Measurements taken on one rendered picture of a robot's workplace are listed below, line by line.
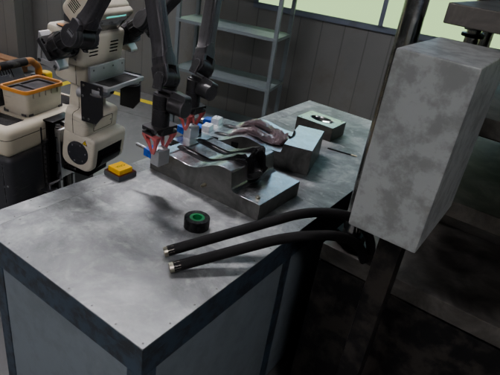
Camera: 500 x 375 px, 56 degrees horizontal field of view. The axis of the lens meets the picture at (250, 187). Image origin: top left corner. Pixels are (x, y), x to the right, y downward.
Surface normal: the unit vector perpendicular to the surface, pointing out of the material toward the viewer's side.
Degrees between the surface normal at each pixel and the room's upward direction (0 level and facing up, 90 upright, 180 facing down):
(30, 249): 0
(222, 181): 90
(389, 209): 90
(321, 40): 90
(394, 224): 90
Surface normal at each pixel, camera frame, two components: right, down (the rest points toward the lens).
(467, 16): -0.58, 0.31
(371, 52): -0.37, 0.39
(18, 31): 0.92, 0.29
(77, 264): 0.14, -0.87
